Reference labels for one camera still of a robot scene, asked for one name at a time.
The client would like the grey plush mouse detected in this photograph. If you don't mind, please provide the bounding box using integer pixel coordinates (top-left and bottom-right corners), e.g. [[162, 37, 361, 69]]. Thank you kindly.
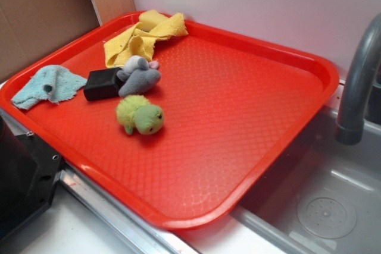
[[117, 55, 161, 98]]

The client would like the yellow sponge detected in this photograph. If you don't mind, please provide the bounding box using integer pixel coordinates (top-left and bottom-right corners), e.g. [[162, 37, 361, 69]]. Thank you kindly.
[[139, 10, 169, 32]]

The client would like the silver metal counter rail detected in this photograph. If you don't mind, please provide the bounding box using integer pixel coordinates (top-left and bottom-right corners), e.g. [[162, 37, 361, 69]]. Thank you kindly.
[[0, 108, 191, 254]]

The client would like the yellow cloth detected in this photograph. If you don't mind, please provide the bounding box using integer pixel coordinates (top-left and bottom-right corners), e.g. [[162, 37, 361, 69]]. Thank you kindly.
[[104, 13, 188, 68]]

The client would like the green plush turtle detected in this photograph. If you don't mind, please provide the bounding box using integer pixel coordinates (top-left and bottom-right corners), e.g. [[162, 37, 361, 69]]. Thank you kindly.
[[115, 95, 164, 136]]

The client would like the grey toy sink basin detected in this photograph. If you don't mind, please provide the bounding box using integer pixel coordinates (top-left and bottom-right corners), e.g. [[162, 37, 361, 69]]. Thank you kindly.
[[232, 108, 380, 253]]

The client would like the black rectangular block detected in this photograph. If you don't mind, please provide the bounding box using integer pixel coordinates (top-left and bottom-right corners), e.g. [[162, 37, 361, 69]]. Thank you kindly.
[[84, 67, 123, 101]]

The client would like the light blue cloth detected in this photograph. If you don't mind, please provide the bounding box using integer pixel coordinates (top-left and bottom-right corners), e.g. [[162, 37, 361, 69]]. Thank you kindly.
[[11, 65, 87, 110]]

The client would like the grey toy faucet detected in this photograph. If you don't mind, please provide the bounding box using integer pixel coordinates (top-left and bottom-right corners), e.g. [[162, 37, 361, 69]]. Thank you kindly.
[[335, 14, 380, 145]]

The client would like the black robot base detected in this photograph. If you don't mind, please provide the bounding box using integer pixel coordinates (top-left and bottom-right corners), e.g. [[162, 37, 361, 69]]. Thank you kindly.
[[1, 119, 63, 241]]

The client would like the red plastic tray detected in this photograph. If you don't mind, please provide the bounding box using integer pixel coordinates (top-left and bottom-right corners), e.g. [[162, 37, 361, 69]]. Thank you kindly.
[[1, 13, 339, 230]]

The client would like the brown cardboard panel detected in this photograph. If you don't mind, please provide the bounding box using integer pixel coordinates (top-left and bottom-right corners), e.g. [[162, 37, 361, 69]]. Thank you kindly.
[[1, 0, 135, 81]]

